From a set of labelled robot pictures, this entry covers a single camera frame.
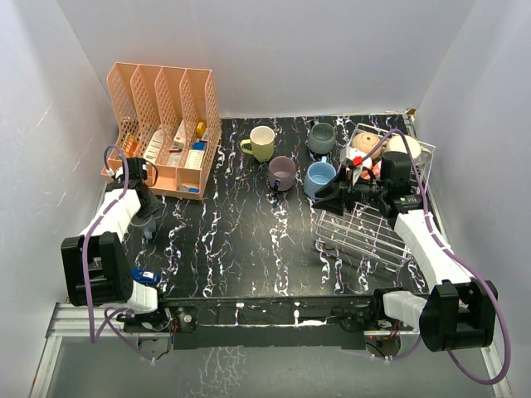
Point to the white red medicine box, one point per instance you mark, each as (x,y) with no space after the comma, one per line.
(180,138)

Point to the dark grey round mug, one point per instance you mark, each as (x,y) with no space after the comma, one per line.
(322,138)

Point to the purple ceramic mug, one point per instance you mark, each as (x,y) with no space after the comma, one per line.
(281,173)

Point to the tan glazed round mug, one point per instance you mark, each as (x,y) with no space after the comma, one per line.
(365,141)

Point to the light blue ceramic mug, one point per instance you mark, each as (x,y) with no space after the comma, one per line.
(318,175)

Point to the white printed flat box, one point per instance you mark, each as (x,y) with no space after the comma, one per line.
(195,159)

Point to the blue stapler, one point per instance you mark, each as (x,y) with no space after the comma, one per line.
(145,277)

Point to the white labelled box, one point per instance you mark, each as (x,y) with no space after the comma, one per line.
(154,146)

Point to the yellow small bottle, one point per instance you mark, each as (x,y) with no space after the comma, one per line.
(201,128)

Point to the small white cup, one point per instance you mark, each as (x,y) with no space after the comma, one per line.
(146,225)

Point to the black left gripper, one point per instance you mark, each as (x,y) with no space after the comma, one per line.
(150,193)

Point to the orange red packet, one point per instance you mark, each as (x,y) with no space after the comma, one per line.
(128,144)

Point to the yellow-green ceramic mug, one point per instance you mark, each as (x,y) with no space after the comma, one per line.
(260,144)

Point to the blue white small box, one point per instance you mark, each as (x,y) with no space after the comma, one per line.
(200,146)

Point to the pink plastic file organizer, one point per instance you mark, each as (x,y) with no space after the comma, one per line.
(147,98)

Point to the pink mug white inside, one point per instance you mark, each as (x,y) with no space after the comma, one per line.
(376,168)

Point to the black front mounting rail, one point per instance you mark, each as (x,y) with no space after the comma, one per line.
(345,321)

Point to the white wire dish rack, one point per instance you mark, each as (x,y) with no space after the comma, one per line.
(364,232)

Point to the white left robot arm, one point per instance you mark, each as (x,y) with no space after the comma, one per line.
(95,265)

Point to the light pink mug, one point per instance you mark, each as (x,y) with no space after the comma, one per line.
(366,175)

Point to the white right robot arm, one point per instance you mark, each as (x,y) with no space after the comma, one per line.
(459,312)

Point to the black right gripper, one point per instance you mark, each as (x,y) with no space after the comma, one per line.
(335,205)

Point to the green-inside mushroom pattern mug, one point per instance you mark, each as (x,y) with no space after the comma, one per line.
(420,153)

